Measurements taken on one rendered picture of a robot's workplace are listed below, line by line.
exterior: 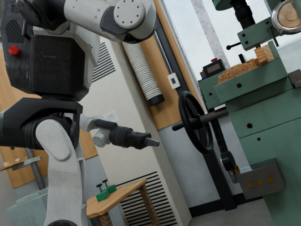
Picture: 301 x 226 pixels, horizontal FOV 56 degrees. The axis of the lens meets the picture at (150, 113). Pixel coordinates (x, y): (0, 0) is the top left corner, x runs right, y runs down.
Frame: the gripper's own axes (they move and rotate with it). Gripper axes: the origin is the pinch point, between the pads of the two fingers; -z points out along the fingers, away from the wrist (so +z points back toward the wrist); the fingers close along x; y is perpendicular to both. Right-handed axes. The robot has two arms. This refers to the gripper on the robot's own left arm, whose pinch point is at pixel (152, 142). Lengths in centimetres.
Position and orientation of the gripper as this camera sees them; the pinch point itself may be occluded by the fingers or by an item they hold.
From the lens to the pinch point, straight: 118.9
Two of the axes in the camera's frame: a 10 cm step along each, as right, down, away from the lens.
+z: -9.1, -1.5, 4.0
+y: 0.9, -9.8, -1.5
